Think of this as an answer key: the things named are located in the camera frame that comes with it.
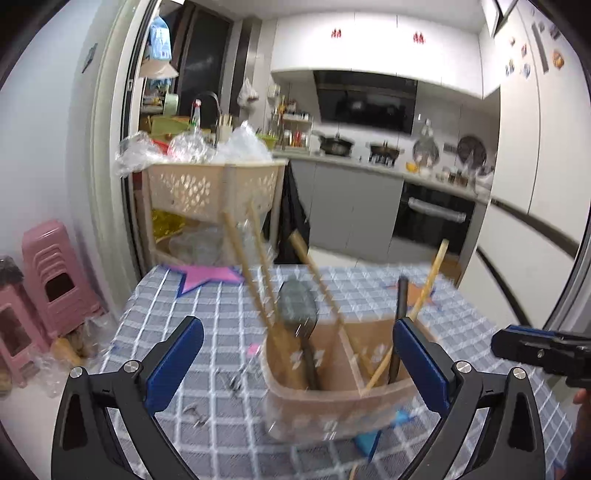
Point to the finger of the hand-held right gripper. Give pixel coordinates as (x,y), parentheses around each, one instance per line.
(575,338)
(521,346)

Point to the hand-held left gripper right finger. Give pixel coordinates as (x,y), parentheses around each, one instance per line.
(421,364)

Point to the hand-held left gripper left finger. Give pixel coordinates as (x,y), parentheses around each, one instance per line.
(173,360)

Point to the patterned bamboo chopstick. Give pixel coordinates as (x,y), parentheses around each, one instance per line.
(429,281)

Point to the beige plastic utensil holder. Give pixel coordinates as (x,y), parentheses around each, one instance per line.
(323,410)

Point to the person's right hand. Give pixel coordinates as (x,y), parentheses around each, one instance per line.
(582,397)

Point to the grey checked star tablecloth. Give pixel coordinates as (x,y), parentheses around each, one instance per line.
(184,304)

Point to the clear bag of potatoes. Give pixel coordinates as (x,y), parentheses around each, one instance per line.
(74,350)

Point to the crumpled clear plastic bags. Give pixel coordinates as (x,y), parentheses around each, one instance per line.
(203,244)

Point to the yellow oil bottle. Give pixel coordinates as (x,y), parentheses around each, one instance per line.
(164,221)

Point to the black built-in oven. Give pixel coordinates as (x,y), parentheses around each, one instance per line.
(429,221)

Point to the stack of pink stools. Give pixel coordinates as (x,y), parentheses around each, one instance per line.
(51,258)

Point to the small pink stool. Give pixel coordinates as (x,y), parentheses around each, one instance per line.
(14,332)

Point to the beige basket trolley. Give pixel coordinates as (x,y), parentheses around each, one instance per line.
(184,184)

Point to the bag of dark items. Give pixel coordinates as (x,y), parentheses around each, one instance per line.
(9,272)

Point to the dark hanging cloth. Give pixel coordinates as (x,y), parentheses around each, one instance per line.
(293,207)

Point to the black round moulded pan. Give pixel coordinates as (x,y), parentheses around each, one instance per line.
(472,150)

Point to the white fridge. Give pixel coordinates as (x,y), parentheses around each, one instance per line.
(531,138)

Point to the round metal steamer rack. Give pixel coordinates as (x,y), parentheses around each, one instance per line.
(425,151)

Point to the dark wok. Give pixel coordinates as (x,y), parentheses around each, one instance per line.
(384,152)

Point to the white plastic bag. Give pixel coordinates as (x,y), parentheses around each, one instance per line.
(244,143)

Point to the black lidded pan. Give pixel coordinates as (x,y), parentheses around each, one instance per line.
(336,145)

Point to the green plastic basin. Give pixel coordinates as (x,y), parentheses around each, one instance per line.
(168,124)

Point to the white spice rack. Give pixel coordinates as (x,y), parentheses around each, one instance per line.
(295,131)

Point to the black kitchen faucet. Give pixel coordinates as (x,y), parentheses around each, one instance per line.
(205,95)

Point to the black range hood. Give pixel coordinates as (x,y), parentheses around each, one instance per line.
(364,101)

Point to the hanging plastic bag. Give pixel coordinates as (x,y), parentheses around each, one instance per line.
(248,94)

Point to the white upper cabinets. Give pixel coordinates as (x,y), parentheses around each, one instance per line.
(369,50)

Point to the blue hanging packet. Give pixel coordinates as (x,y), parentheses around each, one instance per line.
(160,39)

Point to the red paper decoration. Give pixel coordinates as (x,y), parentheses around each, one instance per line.
(418,37)
(336,33)

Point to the white sliding door frame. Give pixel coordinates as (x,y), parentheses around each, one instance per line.
(115,138)

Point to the white wall hook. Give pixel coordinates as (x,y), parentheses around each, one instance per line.
(427,128)

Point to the grey wall switch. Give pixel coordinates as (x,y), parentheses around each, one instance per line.
(90,57)

